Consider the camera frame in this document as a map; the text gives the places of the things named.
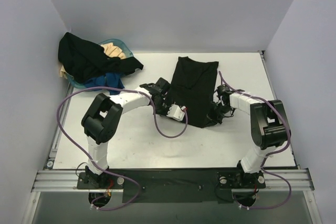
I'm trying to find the aluminium frame rail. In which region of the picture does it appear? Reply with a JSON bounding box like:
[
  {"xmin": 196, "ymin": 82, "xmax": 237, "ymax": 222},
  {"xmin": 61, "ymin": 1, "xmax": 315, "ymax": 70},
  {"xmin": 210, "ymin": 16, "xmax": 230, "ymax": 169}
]
[{"xmin": 32, "ymin": 169, "xmax": 314, "ymax": 192}]

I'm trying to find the black graphic t shirt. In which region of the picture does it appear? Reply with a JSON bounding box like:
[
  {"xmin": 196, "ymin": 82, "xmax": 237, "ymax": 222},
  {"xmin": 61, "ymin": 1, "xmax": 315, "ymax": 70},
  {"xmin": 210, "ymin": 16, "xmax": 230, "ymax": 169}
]
[{"xmin": 165, "ymin": 57, "xmax": 219, "ymax": 128}]

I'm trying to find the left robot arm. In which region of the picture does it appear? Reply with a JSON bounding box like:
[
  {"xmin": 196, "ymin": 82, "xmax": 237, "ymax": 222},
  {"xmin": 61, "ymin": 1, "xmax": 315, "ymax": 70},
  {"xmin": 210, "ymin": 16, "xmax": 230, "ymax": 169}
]
[{"xmin": 81, "ymin": 78, "xmax": 170, "ymax": 188}]

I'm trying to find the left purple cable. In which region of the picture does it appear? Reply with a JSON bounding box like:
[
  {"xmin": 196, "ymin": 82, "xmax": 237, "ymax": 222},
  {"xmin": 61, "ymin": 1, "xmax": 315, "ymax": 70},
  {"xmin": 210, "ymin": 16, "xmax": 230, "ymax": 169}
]
[{"xmin": 57, "ymin": 87, "xmax": 189, "ymax": 211}]

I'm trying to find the cream t shirt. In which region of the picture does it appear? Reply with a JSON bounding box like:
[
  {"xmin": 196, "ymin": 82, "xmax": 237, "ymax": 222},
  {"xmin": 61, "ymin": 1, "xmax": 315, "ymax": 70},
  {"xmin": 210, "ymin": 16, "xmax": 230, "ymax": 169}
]
[{"xmin": 59, "ymin": 42, "xmax": 127, "ymax": 79}]

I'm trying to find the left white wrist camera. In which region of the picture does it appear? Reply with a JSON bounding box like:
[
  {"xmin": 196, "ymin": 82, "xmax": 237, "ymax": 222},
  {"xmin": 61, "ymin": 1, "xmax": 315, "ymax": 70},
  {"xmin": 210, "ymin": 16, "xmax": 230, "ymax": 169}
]
[{"xmin": 166, "ymin": 104, "xmax": 186, "ymax": 122}]

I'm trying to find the teal plastic basket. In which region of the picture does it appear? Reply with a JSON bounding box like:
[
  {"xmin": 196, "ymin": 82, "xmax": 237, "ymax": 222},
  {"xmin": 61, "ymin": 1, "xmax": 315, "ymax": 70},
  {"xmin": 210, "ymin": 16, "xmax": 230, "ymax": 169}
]
[{"xmin": 66, "ymin": 39, "xmax": 133, "ymax": 89}]

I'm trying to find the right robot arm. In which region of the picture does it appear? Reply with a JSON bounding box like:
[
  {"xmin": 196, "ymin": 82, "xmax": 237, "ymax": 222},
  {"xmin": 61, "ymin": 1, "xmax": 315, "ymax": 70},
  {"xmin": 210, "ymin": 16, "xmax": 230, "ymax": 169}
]
[{"xmin": 207, "ymin": 84, "xmax": 291, "ymax": 187}]

